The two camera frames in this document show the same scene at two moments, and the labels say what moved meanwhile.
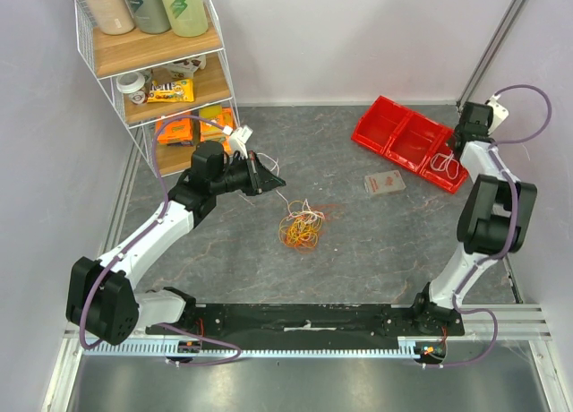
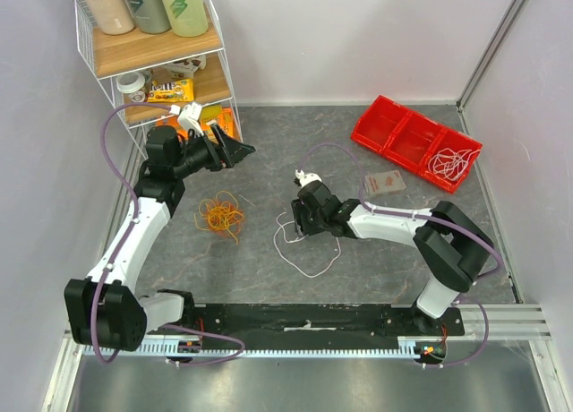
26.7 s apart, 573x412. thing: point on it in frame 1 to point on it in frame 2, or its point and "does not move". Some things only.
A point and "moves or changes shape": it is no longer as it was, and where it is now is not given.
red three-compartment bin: [413, 141] does not move
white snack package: [185, 68] does not move
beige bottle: [109, 7] does not move
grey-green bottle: [147, 5] does not move
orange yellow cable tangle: [302, 227] moves or changes shape
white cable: [450, 158] moves or changes shape
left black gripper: [260, 178] to [226, 155]
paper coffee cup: [133, 84] does not move
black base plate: [311, 321] does not move
